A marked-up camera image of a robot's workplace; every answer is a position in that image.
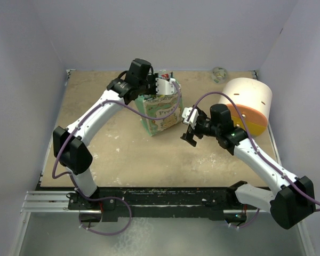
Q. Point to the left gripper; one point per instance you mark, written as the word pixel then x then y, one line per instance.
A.
pixel 153 78

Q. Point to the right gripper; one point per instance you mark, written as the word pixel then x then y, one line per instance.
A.
pixel 189 136

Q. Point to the teal Fox's candy bag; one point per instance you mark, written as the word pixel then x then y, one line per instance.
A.
pixel 165 74

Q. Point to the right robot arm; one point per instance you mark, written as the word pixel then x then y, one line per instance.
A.
pixel 288 198

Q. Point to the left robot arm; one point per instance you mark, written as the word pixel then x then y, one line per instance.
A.
pixel 70 144

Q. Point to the green cake paper bag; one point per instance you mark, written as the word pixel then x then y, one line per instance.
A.
pixel 165 109

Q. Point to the grey tape roll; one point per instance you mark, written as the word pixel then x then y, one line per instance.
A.
pixel 219 75

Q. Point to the white cylinder striped lid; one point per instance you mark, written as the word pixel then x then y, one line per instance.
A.
pixel 253 99

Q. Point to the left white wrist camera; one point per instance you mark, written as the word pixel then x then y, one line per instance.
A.
pixel 165 87

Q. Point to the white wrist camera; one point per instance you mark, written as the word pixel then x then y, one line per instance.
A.
pixel 165 87
pixel 190 116

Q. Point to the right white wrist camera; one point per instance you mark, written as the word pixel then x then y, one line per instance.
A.
pixel 190 116

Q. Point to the black front frame rail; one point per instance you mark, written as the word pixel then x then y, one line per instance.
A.
pixel 111 203

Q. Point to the aluminium rail left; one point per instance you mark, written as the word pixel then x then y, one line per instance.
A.
pixel 45 202

